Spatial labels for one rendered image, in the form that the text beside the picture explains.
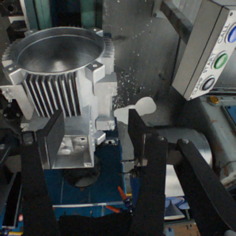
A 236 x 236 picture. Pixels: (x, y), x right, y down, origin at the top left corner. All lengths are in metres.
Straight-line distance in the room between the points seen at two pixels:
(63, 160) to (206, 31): 0.35
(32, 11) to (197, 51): 0.32
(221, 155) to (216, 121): 0.12
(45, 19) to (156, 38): 0.32
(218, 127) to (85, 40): 0.49
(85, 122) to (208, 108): 0.50
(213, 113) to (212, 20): 0.44
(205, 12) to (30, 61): 0.32
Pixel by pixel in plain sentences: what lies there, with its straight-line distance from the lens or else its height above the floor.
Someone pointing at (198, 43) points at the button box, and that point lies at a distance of 0.32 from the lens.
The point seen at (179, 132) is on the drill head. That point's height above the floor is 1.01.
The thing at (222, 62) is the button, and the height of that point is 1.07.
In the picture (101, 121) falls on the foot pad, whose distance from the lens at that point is 0.37.
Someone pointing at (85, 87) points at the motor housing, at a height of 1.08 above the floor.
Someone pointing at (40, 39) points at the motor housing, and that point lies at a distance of 0.40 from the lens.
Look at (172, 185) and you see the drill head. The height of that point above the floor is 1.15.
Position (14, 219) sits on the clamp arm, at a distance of 0.47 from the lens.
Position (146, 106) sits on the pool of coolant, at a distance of 0.76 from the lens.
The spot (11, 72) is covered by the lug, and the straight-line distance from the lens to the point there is 0.29.
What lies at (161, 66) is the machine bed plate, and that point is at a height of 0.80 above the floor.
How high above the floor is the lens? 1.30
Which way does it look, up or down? 39 degrees down
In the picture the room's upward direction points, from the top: 173 degrees clockwise
